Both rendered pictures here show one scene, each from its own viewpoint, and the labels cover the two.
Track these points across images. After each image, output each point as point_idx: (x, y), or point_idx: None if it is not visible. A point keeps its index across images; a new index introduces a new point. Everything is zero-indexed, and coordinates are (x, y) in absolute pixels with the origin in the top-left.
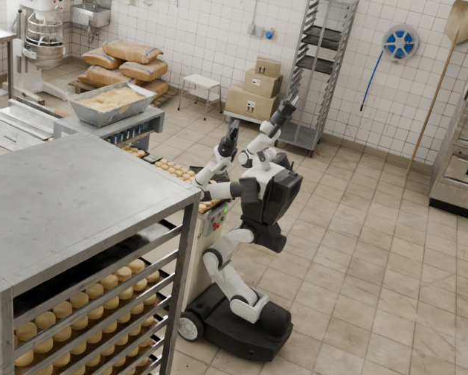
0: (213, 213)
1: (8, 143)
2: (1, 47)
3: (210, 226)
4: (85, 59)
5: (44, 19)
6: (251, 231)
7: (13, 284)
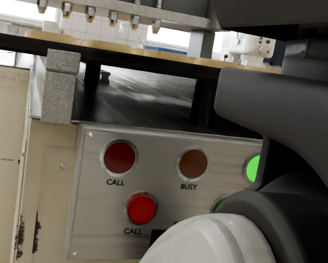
0: (138, 130)
1: None
2: None
3: (106, 202)
4: None
5: (246, 62)
6: (268, 242)
7: None
